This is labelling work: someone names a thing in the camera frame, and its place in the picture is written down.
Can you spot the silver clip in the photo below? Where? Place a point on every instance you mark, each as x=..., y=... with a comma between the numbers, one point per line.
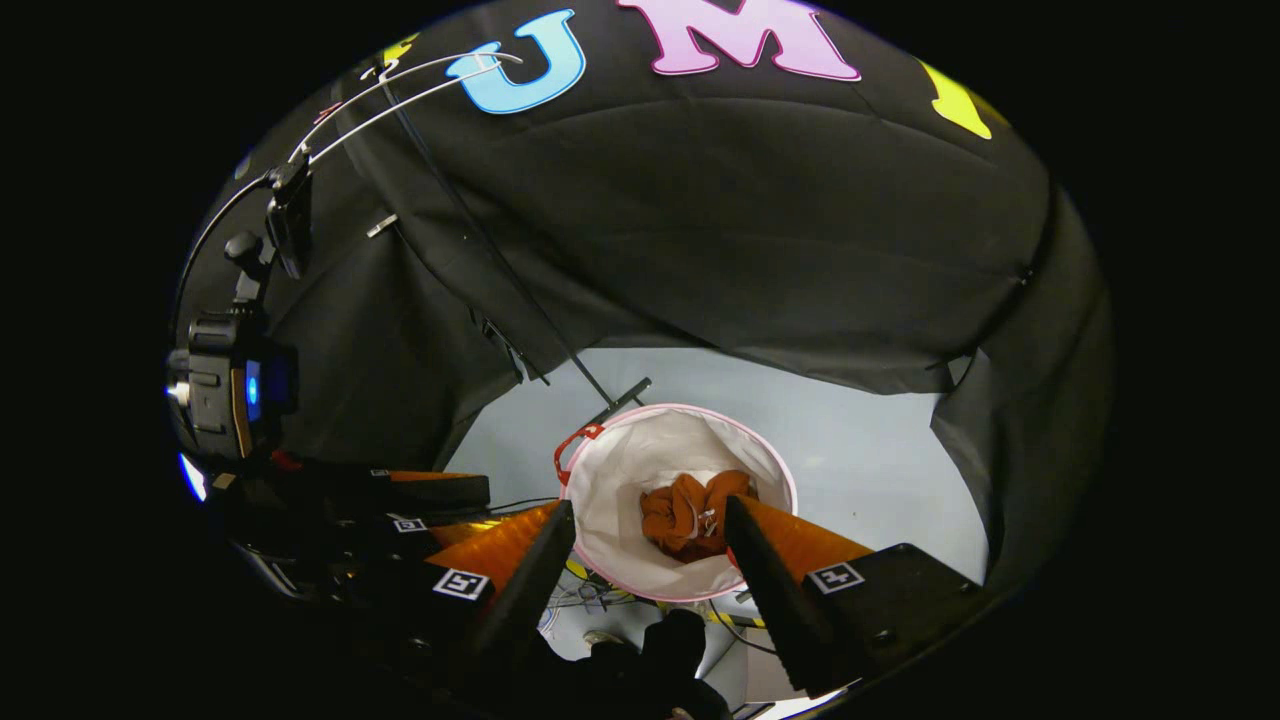
x=381, y=225

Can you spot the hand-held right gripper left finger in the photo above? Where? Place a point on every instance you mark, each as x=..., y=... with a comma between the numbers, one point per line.
x=525, y=580

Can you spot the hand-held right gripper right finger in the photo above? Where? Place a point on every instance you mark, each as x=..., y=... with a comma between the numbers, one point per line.
x=775, y=600

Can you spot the black backdrop cloth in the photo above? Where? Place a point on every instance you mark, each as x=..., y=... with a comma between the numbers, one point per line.
x=700, y=220

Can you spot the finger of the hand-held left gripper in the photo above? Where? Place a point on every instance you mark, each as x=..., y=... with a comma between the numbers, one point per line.
x=440, y=490
x=460, y=530

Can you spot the white clothes hanger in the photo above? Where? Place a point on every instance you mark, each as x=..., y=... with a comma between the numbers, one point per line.
x=400, y=100

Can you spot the pink clip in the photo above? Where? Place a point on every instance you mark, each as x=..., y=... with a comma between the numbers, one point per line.
x=329, y=111

